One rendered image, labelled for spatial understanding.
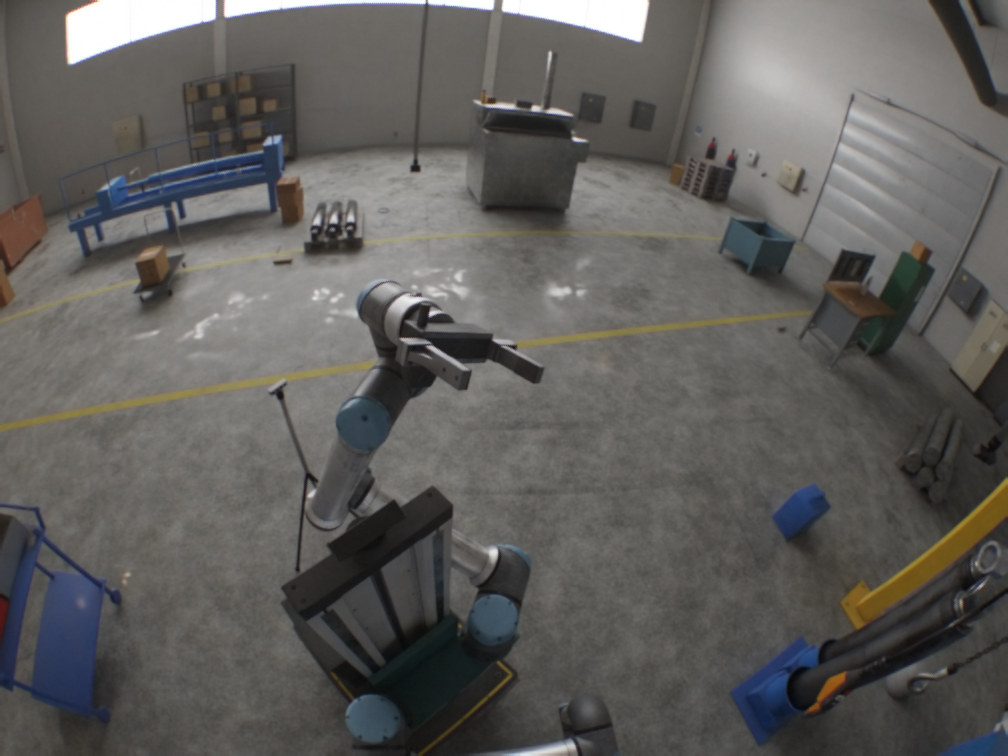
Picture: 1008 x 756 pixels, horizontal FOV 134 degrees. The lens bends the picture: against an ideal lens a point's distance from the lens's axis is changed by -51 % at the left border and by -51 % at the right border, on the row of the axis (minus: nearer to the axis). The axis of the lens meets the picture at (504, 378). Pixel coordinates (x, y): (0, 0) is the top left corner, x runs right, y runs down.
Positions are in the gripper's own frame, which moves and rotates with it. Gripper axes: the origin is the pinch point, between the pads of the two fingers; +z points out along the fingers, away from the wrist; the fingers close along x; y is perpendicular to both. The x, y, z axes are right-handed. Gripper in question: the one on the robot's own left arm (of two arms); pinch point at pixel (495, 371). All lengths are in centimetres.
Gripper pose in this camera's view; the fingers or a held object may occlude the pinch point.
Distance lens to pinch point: 55.3
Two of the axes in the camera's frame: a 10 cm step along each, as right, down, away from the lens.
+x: 7.0, -0.5, 7.2
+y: 2.6, -9.1, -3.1
